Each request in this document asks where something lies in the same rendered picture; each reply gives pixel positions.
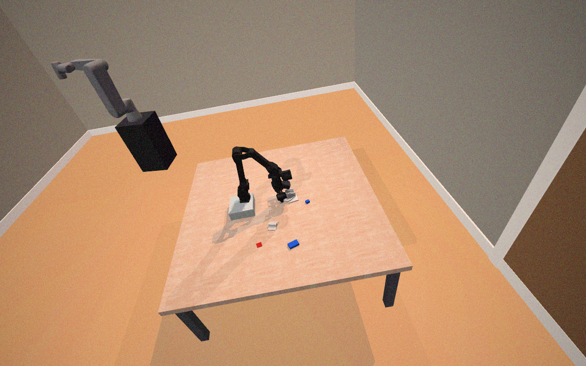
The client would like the blue rectangular block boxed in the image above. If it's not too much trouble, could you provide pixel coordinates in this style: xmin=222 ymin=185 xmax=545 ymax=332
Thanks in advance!
xmin=287 ymin=240 xmax=299 ymax=249

